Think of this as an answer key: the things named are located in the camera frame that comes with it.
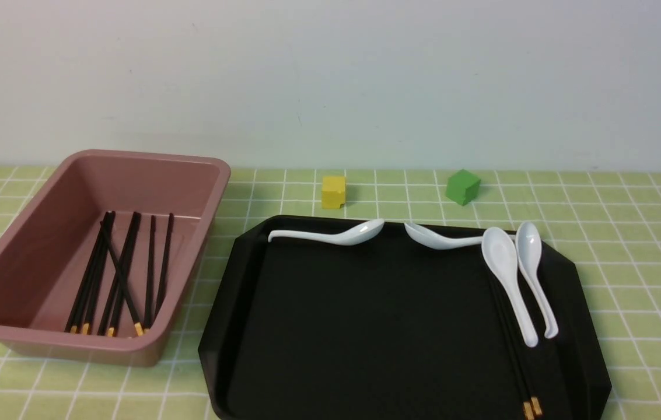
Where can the black chopstick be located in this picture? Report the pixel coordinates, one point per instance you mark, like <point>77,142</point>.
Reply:
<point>511,350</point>
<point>76,316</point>
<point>518,347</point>

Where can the yellow wooden cube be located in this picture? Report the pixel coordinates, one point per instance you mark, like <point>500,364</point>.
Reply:
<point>333,192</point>

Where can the white spoon far left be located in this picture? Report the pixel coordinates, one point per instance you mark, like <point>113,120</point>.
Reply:
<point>358,234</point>

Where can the white spoon centre back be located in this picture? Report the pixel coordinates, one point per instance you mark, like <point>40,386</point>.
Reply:
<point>436,241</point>

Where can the black plastic tray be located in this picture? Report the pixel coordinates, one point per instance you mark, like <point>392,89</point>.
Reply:
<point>386,329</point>

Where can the green wooden cube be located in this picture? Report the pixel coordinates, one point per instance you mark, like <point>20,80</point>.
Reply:
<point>462,187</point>

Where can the white spoon large right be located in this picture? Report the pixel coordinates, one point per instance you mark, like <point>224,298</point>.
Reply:
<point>498,251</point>

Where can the white spoon far right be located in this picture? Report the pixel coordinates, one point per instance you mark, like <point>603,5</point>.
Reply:
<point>529,247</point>

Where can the black chopstick crossing in bin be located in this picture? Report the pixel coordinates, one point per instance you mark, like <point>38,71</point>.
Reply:
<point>123,280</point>

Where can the pink plastic bin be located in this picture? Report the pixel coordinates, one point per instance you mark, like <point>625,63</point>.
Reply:
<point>44,252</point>

